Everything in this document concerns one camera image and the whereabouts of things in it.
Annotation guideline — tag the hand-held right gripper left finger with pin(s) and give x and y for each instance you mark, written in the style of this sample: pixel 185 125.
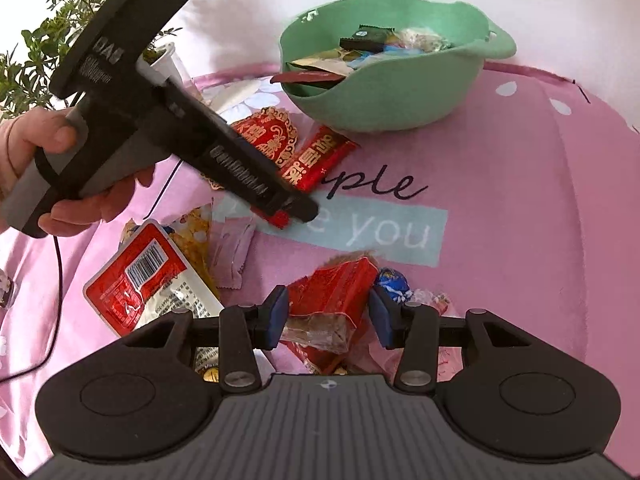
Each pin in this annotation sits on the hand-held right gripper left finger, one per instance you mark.
pixel 277 315

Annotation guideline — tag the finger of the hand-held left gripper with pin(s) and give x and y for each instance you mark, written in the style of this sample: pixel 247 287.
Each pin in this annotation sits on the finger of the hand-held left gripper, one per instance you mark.
pixel 300 210

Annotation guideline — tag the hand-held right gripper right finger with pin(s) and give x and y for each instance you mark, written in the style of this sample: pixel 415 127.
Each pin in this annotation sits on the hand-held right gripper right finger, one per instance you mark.
pixel 377 317

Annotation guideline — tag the small dark red packet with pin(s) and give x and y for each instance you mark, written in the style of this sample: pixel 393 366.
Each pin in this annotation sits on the small dark red packet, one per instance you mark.
pixel 279 219

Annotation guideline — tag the red snack packet clear window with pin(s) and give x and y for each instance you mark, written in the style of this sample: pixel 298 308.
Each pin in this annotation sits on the red snack packet clear window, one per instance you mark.
pixel 335 290

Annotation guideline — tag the red white barcode snack packet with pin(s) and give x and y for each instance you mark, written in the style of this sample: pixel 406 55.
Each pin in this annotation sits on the red white barcode snack packet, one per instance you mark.
pixel 140 280

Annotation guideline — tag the green plastic bowl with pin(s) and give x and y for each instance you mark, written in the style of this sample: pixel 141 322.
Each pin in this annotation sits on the green plastic bowl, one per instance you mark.
pixel 400 100

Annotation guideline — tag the clear packet beige snacks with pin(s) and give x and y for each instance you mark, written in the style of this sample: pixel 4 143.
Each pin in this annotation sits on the clear packet beige snacks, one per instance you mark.
pixel 422 39

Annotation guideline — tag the person's left hand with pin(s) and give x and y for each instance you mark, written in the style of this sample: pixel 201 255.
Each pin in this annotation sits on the person's left hand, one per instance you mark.
pixel 50 132

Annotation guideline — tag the blue foil candy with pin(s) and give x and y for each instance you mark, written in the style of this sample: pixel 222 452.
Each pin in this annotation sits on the blue foil candy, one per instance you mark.
pixel 392 282

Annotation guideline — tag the white red wrapped candy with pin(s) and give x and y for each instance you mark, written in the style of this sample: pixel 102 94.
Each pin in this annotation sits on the white red wrapped candy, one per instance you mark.
pixel 432 302

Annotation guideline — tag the pale pink sachet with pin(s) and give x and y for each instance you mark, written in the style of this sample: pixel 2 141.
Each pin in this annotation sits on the pale pink sachet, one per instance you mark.
pixel 230 252

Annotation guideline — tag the ornate red gold packet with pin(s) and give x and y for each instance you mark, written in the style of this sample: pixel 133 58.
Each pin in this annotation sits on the ornate red gold packet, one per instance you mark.
pixel 270 135

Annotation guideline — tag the fine-leaf plant in white cup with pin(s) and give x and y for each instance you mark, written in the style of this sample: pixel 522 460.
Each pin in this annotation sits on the fine-leaf plant in white cup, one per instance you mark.
pixel 167 62

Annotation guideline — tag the small gold foil candy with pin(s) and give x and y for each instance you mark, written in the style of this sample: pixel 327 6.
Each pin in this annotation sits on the small gold foil candy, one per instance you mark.
pixel 212 375

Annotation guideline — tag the broad-leaf plant in glass jar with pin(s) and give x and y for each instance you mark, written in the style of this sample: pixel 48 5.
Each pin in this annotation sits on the broad-leaf plant in glass jar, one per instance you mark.
pixel 30 65

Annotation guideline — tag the yellow patterned snack packet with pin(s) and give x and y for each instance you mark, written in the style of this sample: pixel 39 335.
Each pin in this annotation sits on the yellow patterned snack packet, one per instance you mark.
pixel 195 232

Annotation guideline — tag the maroon long snack packet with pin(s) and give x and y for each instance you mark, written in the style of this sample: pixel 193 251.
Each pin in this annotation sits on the maroon long snack packet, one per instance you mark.
pixel 307 77

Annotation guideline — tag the beige snack packet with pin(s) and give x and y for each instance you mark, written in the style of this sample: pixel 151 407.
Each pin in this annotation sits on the beige snack packet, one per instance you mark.
pixel 320 62

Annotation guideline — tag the pink printed tablecloth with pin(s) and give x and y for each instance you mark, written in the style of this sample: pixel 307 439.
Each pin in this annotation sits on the pink printed tablecloth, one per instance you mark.
pixel 500 210

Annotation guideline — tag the light blue snack packet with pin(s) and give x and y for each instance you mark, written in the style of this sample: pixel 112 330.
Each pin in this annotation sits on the light blue snack packet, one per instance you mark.
pixel 372 59

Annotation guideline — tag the black snack packet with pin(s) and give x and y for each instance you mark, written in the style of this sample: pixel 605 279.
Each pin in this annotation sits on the black snack packet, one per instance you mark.
pixel 360 44

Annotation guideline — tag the dark green snack packet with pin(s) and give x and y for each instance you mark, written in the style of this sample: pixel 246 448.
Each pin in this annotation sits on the dark green snack packet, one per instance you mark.
pixel 372 34

